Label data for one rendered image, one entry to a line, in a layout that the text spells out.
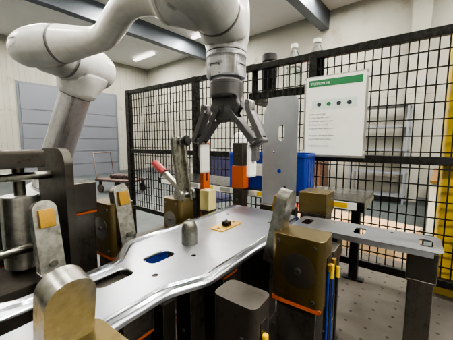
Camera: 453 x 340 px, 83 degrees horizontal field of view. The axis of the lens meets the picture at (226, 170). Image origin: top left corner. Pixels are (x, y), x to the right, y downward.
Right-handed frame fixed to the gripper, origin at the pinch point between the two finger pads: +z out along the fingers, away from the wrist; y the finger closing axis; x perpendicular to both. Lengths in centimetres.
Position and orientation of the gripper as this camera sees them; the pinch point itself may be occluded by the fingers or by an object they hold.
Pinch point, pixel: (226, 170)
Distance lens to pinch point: 60.1
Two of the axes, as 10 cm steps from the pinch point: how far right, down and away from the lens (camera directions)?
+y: 8.1, 0.6, -5.9
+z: 0.0, 9.9, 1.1
